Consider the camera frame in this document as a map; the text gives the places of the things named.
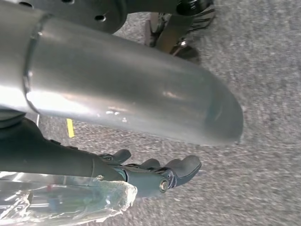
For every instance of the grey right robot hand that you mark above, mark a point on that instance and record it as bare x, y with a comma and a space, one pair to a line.
118, 78

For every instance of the yellow floor tape mark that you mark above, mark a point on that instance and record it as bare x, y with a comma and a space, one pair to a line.
70, 128

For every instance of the dark robot body shell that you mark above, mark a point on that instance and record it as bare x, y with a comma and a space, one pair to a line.
78, 12

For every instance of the clear plastic film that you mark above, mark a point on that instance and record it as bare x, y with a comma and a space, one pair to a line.
59, 202

